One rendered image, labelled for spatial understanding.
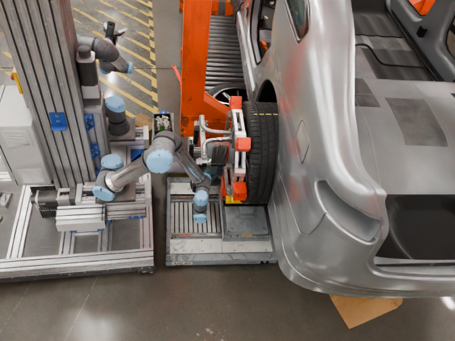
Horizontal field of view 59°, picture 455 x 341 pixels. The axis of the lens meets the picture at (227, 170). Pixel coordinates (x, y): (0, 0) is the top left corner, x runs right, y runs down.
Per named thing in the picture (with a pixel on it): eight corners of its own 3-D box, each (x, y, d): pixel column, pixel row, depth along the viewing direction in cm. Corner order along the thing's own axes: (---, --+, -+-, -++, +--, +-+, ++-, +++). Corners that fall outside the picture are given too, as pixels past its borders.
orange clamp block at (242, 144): (248, 151, 232) (251, 149, 223) (234, 151, 230) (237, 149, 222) (248, 140, 232) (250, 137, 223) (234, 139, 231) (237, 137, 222)
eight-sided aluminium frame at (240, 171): (237, 212, 261) (250, 154, 220) (227, 212, 260) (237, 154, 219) (229, 151, 296) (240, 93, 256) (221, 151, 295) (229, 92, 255)
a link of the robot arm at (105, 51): (115, 37, 216) (135, 61, 265) (95, 34, 216) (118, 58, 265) (112, 59, 216) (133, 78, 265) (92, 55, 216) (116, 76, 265)
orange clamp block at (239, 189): (244, 189, 244) (246, 200, 238) (231, 189, 242) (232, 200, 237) (246, 181, 238) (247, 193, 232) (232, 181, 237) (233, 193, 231)
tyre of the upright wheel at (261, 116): (261, 163, 308) (278, 225, 256) (230, 163, 304) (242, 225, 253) (275, 84, 268) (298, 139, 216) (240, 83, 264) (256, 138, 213)
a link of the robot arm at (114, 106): (123, 124, 254) (121, 107, 244) (102, 121, 254) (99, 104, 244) (128, 111, 262) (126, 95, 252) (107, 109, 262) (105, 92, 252)
